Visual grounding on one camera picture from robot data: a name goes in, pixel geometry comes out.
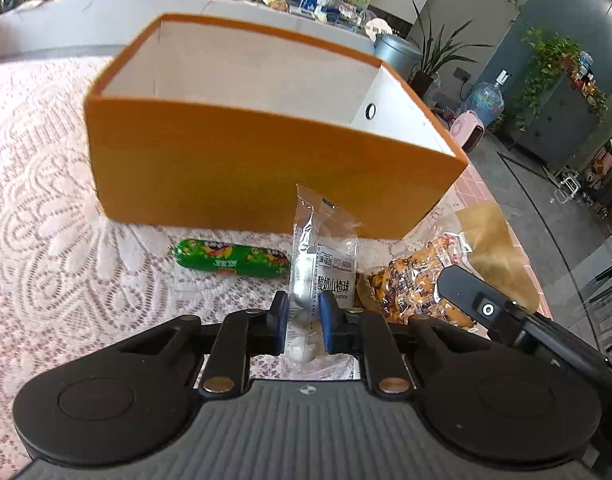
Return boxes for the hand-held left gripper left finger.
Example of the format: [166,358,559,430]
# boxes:
[113,290,290,395]

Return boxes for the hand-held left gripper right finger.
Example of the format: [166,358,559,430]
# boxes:
[320,291,492,395]

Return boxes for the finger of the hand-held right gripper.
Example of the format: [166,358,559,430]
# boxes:
[437,266,529,343]

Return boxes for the orange crispy snack packet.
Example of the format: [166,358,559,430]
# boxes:
[356,201,542,330]

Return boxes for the clear packet of white balls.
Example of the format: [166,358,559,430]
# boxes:
[282,184,363,366]

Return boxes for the orange cardboard box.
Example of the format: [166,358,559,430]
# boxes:
[83,12,471,241]

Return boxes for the green sausage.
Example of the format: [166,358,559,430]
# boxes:
[175,238,291,277]

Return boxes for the pink space heater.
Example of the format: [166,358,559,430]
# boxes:
[450,112,488,153]

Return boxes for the blue-grey cabinet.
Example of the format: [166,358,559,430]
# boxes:
[506,67,607,176]

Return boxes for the blue water bottle with pump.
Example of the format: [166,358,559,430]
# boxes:
[468,70,512,128]

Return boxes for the potted snake plant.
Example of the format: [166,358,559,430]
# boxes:
[408,0,492,98]

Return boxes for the trailing pothos plant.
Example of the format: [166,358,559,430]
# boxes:
[513,27,609,131]

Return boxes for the white lace tablecloth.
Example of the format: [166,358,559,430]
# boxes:
[0,55,467,401]

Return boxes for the grey pedal trash can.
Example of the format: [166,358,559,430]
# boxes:
[373,34,422,78]

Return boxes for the white television stand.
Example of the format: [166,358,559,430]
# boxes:
[0,0,382,61]

